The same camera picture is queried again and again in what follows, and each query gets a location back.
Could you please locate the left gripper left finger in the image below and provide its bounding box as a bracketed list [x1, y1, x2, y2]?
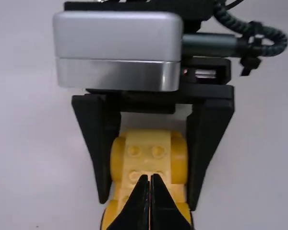
[107, 174, 151, 230]

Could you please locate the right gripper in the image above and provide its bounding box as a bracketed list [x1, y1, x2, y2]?
[63, 0, 235, 212]

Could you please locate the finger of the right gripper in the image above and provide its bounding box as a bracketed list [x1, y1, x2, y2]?
[71, 94, 122, 205]

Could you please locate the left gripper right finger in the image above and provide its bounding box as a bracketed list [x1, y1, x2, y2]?
[149, 172, 195, 230]

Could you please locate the yellow toy car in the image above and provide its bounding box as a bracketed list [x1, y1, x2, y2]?
[100, 128, 195, 230]

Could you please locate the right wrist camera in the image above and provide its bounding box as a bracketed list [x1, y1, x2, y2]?
[52, 10, 184, 93]

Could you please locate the black cable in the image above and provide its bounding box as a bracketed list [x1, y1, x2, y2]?
[182, 0, 288, 78]

